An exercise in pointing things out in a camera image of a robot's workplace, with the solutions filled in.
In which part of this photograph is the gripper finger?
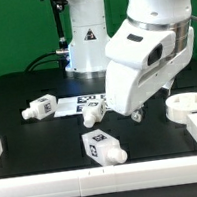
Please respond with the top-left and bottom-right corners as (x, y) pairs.
(131, 107), (145, 123)

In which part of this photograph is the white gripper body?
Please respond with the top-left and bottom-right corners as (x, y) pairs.
(105, 27), (194, 116)

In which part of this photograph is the white round stool seat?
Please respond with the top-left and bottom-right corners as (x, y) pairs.
(165, 92), (197, 124)

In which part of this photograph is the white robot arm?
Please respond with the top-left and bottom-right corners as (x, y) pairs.
(66, 0), (194, 121)

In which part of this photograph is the white paper marker sheet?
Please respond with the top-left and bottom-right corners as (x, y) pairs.
(54, 93), (106, 117)

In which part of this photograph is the white obstacle fence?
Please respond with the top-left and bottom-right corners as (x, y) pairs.
(0, 114), (197, 197)

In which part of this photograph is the black cable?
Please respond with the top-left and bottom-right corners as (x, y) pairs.
(21, 49), (70, 74)

